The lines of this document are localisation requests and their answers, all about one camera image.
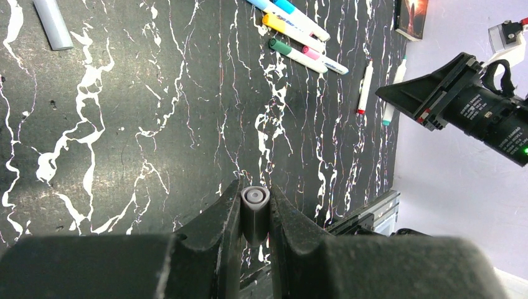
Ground grey pen cap on table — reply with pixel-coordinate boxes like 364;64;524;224
33;0;73;51

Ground dark paperback book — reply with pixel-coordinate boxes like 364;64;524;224
394;0;429;42

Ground red white marker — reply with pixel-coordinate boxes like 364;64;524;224
357;60;374;115

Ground yellow capped marker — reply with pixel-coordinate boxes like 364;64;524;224
262;14;326;53

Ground light blue capped marker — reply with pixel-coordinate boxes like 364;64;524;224
272;0;331;42

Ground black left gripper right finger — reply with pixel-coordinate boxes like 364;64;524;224
270;186;507;298

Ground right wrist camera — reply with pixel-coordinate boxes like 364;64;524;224
488;18;527;66

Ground pink capped marker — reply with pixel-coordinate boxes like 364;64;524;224
302;46;349;75

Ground aluminium frame rail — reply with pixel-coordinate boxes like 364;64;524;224
326;189;400;236

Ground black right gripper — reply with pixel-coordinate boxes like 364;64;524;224
375;52;527;167

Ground grey pen cap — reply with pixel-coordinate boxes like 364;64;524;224
240;186;270;247
33;0;73;51

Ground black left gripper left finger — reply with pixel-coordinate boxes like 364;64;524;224
1;180;243;298

